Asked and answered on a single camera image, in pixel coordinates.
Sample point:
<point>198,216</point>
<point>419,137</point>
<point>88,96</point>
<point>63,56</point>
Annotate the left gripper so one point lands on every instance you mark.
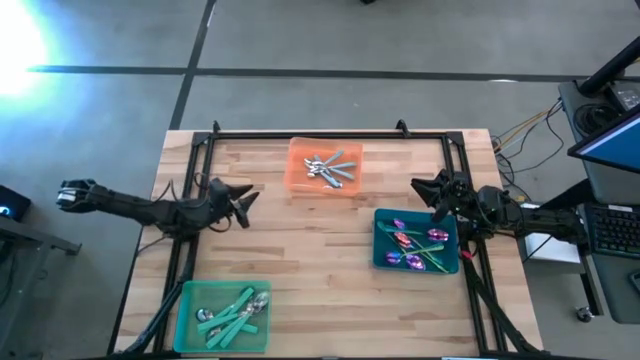
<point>221,200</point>

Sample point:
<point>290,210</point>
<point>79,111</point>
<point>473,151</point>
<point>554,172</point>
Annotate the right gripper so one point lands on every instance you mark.
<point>459,192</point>

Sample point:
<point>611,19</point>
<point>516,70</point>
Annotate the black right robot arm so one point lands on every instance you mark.
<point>540,220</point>

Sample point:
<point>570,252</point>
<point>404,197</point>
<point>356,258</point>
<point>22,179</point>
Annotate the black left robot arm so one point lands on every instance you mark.
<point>125,205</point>

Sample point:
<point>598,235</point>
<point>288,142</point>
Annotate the blue plastic bin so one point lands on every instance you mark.
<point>450,220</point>

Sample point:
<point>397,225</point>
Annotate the white paper sheet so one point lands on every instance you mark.
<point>550,250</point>

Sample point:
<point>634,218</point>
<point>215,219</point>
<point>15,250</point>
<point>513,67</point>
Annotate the grey computer cart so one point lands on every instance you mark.
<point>607,185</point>

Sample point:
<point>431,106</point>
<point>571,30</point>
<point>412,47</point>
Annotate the black keyboard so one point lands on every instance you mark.
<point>617,232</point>

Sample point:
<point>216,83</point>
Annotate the cart caster wheel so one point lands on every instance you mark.
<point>584,314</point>

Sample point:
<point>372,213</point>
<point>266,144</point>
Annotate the grey side table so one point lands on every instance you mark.
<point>40,237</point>

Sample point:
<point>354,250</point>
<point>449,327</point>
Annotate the black power adapter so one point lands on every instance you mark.
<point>627,95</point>

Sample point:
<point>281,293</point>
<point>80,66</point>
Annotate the black pole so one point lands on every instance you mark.
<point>610,67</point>

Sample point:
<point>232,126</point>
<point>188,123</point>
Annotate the black electronic box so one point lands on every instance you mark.
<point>12,202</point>

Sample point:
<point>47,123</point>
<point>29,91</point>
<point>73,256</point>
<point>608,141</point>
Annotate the black aluminium rig frame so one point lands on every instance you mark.
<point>325,135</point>

